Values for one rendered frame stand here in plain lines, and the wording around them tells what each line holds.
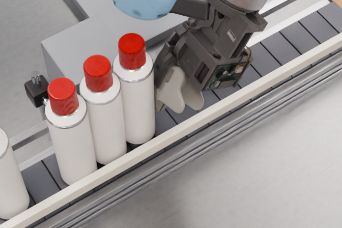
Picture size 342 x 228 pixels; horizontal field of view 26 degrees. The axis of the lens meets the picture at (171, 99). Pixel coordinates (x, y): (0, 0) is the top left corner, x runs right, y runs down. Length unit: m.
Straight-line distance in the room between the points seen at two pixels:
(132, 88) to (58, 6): 0.39
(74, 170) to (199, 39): 0.24
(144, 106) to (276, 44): 0.29
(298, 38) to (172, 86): 0.28
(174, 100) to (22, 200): 0.24
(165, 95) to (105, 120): 0.10
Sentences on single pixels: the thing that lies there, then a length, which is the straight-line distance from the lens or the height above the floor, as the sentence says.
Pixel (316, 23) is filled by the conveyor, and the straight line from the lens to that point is 1.21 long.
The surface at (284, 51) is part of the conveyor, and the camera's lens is 1.16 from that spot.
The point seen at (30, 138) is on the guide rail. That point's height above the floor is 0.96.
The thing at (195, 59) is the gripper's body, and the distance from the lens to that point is 0.94.
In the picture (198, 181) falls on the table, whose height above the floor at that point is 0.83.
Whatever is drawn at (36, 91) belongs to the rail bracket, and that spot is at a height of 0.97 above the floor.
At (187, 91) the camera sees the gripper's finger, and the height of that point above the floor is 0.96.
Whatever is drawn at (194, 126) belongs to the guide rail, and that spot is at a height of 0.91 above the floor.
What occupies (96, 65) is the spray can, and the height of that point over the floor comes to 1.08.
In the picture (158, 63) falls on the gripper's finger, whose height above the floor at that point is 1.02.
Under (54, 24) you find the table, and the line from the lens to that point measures 1.26.
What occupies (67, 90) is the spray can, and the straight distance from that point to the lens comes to 0.87.
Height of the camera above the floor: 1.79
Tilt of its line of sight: 56 degrees down
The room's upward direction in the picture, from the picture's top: straight up
